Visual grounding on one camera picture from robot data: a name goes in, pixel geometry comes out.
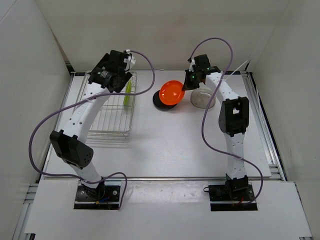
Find green plate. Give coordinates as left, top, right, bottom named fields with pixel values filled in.
left=123, top=80, right=132, bottom=106

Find clear ribbed glass plate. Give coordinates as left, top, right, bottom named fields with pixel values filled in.
left=190, top=88, right=213, bottom=109

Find clear bumpy glass plate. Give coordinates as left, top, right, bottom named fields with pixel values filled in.
left=204, top=101, right=216, bottom=109

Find orange plate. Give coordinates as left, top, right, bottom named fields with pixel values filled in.
left=159, top=80, right=185, bottom=106

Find black plate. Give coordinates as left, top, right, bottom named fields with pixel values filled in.
left=152, top=90, right=177, bottom=111

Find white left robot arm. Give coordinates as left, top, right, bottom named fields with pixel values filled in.
left=49, top=50, right=136, bottom=200

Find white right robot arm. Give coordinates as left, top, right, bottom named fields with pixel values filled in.
left=182, top=54, right=249, bottom=200

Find white zip tie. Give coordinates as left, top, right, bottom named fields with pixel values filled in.
left=222, top=60, right=249, bottom=81

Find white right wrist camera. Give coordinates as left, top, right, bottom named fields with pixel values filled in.
left=186, top=58, right=197, bottom=73

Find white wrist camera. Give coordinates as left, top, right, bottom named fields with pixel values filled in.
left=124, top=49, right=136, bottom=72
left=186, top=58, right=197, bottom=73

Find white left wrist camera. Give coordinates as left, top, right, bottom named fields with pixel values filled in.
left=124, top=49, right=136, bottom=72

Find metal wire dish rack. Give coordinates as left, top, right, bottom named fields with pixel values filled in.
left=79, top=71, right=138, bottom=141

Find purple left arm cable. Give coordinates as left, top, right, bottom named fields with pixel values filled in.
left=28, top=49, right=156, bottom=210

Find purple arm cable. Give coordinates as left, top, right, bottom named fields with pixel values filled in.
left=28, top=49, right=156, bottom=210
left=187, top=37, right=264, bottom=206

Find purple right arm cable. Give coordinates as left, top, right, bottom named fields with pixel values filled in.
left=187, top=37, right=264, bottom=206

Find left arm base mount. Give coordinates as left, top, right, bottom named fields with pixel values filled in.
left=73, top=182, right=121, bottom=210

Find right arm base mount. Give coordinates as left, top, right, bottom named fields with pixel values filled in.
left=203, top=184, right=258, bottom=212

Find aluminium table frame rail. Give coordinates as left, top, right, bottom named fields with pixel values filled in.
left=241, top=70, right=287, bottom=181

